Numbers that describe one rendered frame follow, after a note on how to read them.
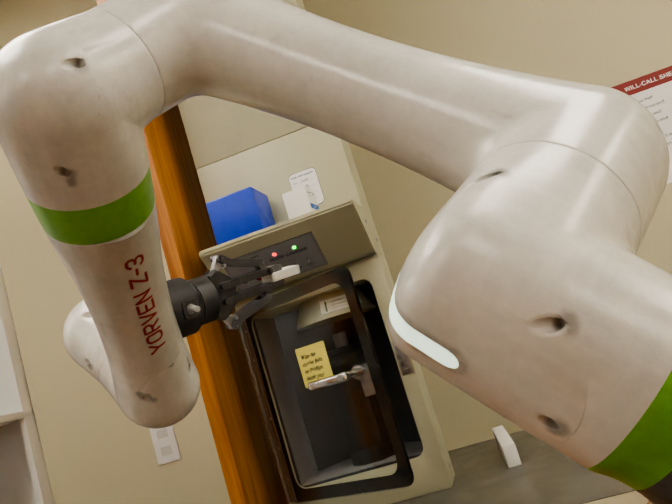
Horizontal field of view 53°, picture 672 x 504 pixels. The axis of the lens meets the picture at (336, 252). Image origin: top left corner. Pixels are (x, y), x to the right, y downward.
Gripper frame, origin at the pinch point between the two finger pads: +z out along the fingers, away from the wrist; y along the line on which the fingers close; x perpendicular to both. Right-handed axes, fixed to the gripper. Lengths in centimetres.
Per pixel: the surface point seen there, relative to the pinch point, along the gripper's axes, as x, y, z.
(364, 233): -5.3, 3.2, 18.3
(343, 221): -3.9, 6.4, 14.7
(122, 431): 88, -43, 6
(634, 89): -31, 21, 99
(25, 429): 109, -37, -11
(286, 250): 6.8, 2.9, 8.6
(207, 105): 28.1, 35.6, 14.3
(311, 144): 8.1, 22.5, 22.9
